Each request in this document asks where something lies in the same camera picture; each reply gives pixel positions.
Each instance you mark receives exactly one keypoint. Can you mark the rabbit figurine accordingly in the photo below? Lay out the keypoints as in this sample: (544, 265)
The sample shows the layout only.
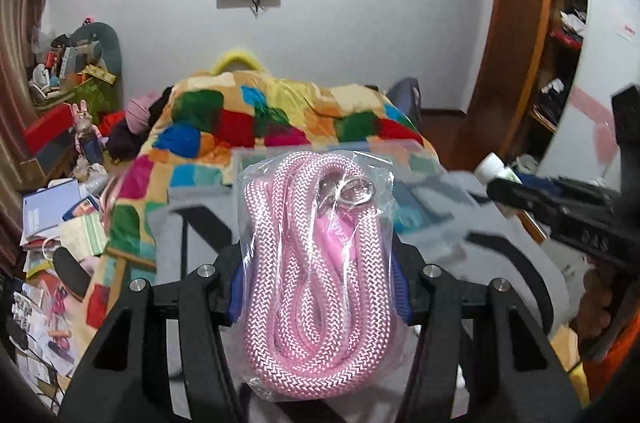
(86, 138)

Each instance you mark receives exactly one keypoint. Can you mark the orange sleeved right forearm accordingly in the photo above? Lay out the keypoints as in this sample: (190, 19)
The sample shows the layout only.
(617, 368)

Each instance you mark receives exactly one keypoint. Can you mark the blue book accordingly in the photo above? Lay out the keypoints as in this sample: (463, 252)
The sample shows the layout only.
(50, 210)

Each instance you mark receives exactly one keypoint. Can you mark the colourful patchwork blanket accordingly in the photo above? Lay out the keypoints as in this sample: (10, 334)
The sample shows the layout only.
(210, 138)

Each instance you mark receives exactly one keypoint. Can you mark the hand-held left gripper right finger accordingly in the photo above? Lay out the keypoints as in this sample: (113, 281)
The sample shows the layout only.
(401, 290)

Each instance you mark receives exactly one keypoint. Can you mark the pile of papers and books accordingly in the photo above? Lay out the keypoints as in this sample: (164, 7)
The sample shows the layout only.
(50, 303)

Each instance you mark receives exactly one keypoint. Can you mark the person's right hand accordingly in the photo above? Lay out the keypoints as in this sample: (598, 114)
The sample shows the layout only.
(595, 308)

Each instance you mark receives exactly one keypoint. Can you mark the wooden bookshelf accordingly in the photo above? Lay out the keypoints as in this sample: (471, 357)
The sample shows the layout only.
(542, 28)

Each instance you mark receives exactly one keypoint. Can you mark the grey blue chair back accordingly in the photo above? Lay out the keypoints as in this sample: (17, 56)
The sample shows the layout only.
(407, 100)

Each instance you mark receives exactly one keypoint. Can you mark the red box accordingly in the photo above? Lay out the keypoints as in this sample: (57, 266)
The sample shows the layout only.
(47, 128)

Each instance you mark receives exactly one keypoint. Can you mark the green printed bag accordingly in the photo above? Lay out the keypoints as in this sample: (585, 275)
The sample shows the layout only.
(97, 95)

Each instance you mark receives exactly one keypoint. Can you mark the black paddle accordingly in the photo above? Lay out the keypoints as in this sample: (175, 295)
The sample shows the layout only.
(72, 273)

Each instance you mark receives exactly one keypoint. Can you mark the yellow plush pillow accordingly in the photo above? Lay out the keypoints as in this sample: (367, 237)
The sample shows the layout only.
(237, 59)

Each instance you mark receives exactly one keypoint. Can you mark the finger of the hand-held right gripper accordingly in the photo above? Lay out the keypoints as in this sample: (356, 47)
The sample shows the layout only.
(545, 203)

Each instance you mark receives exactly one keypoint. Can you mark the grey garment with black stripes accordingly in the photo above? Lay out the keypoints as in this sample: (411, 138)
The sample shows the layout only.
(500, 248)

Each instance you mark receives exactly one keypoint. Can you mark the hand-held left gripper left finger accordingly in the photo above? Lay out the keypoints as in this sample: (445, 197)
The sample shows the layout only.
(234, 298)

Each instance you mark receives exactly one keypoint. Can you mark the white plastic bottle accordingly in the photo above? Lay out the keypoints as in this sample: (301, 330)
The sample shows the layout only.
(492, 170)

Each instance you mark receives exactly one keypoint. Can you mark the pink knitted hat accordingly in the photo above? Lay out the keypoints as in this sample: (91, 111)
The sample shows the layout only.
(137, 113)

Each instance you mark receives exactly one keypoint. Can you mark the striped curtain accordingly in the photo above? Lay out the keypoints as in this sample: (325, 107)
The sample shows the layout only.
(22, 28)

